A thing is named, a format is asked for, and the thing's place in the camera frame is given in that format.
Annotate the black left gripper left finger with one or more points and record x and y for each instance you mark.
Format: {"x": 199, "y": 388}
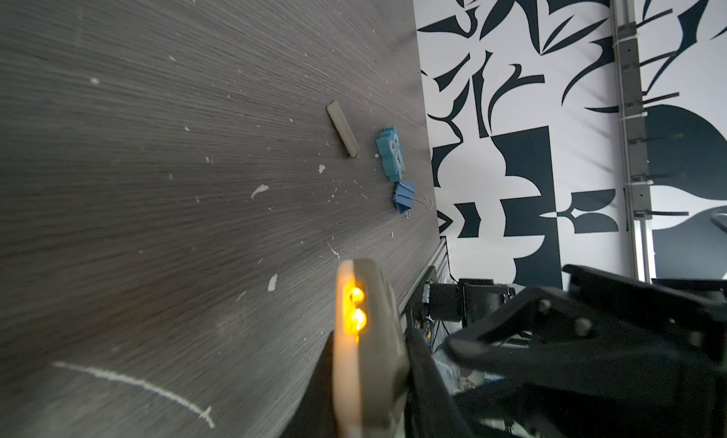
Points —
{"x": 315, "y": 416}

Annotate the aluminium enclosure frame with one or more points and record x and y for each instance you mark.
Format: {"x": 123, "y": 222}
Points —
{"x": 643, "y": 254}

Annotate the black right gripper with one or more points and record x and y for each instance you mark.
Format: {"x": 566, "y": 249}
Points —
{"x": 609, "y": 357}

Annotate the blue owl figurine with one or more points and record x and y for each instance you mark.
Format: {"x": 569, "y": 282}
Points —
{"x": 391, "y": 153}

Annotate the white remote control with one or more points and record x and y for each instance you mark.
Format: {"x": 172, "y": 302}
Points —
{"x": 370, "y": 368}

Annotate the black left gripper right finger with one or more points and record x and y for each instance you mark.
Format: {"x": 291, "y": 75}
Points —
{"x": 430, "y": 411}

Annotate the blue binder clip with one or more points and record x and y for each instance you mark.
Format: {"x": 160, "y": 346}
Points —
{"x": 405, "y": 197}

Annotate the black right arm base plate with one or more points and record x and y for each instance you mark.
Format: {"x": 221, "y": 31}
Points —
{"x": 468, "y": 301}

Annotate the remote battery cover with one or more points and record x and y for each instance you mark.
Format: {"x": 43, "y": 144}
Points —
{"x": 344, "y": 130}

